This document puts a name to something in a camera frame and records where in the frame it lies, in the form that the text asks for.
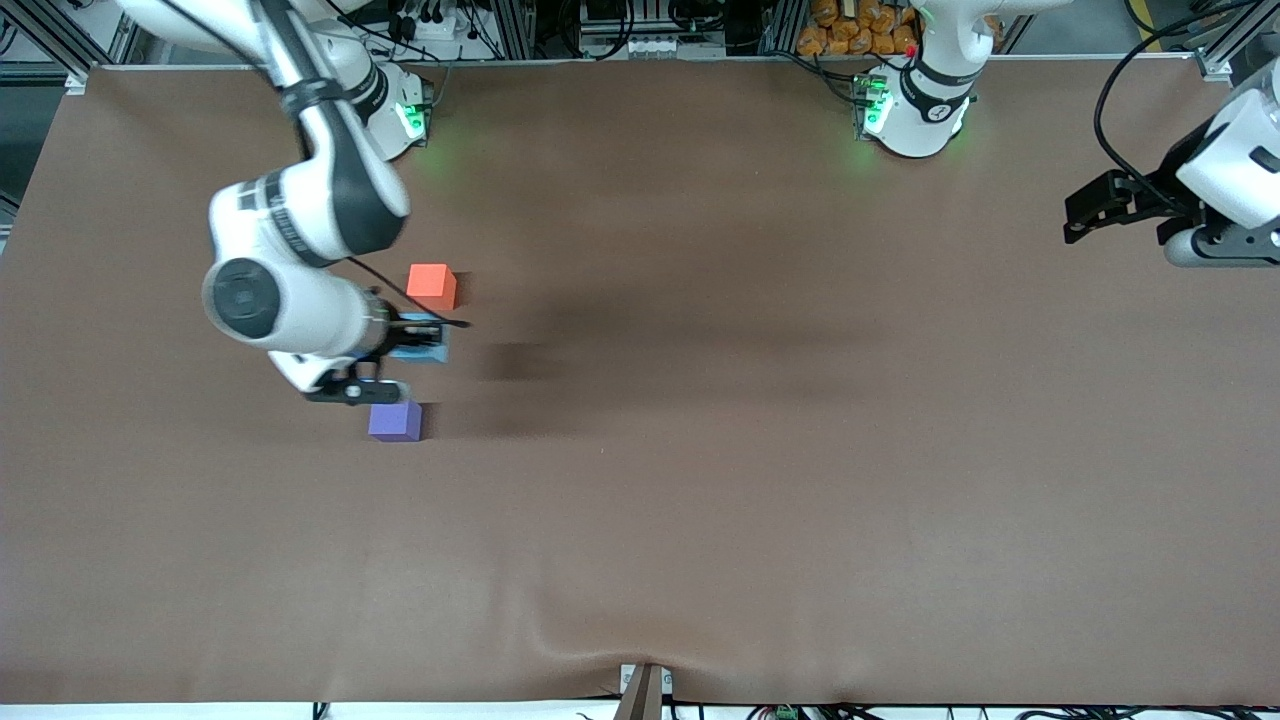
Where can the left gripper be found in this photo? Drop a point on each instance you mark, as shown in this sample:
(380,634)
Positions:
(1166,183)

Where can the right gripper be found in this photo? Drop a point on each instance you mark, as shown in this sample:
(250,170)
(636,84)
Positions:
(404,329)

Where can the light blue block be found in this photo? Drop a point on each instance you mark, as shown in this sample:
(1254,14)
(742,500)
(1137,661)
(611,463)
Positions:
(420,357)

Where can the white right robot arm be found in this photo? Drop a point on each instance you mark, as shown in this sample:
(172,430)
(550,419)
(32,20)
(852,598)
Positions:
(300,215)

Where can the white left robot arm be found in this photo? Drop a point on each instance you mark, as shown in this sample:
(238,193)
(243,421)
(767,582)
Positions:
(935,100)

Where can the orange block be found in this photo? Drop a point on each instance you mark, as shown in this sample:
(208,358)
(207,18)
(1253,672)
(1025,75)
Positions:
(430,285)

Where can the purple block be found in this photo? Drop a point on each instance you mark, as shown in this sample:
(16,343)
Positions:
(393,422)

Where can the white power strip with plugs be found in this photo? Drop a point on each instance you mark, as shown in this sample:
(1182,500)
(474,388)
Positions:
(440,25)

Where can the brown table cloth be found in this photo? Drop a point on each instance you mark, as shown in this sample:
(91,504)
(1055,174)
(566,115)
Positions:
(700,500)

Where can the pile of orange objects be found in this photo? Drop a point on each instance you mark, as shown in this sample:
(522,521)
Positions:
(850,35)

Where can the grey socket strip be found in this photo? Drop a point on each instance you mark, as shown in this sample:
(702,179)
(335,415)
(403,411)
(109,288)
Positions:
(655,46)

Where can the aluminium frame extrusion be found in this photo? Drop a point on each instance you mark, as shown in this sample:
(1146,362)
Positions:
(1215,62)
(76,80)

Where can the metal bracket with pole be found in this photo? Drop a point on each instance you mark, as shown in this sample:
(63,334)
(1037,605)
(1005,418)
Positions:
(645,700)

